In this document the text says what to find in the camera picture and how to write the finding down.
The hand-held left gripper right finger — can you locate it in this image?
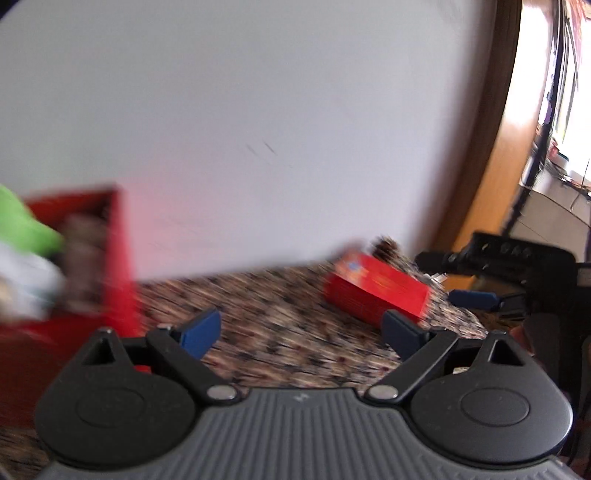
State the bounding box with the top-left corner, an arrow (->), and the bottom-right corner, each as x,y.
366,310 -> 529,406

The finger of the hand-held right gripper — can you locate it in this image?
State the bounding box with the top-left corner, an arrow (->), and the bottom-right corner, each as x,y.
449,289 -> 505,312
414,250 -> 465,274

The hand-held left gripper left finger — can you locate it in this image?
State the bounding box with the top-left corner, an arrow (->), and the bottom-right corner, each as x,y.
78,308 -> 241,407

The small red packet box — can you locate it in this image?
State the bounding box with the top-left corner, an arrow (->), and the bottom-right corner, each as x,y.
323,251 -> 432,326

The red cardboard box container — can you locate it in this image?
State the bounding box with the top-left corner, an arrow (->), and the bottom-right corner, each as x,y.
0,185 -> 144,430

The green plush toy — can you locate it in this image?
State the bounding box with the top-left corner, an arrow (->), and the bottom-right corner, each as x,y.
0,184 -> 65,257

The brown patterned blanket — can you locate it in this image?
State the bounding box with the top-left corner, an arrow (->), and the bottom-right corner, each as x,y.
0,235 -> 490,480

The white soft object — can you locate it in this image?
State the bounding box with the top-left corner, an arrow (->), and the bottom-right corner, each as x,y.
0,244 -> 63,321

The bright window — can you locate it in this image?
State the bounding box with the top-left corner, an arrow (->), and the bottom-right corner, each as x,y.
519,0 -> 591,195

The brown wooden frame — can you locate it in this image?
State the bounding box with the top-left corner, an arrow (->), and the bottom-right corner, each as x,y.
427,0 -> 546,282

